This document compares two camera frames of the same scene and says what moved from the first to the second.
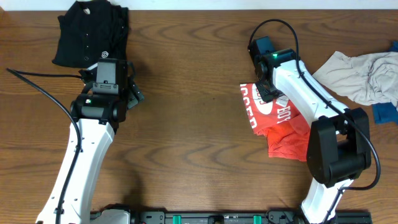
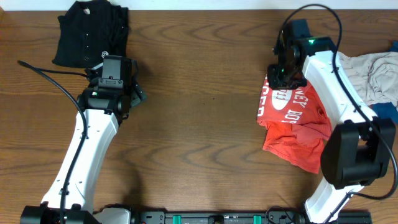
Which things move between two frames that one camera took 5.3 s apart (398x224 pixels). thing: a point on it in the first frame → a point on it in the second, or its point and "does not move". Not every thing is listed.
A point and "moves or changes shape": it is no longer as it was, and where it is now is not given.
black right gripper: x=265 y=96 → x=274 y=82
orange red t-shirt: x=286 y=128 moves or changes shape
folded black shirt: x=91 y=30 does not move
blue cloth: x=386 y=112 does not move
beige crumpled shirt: x=370 y=79 does not move
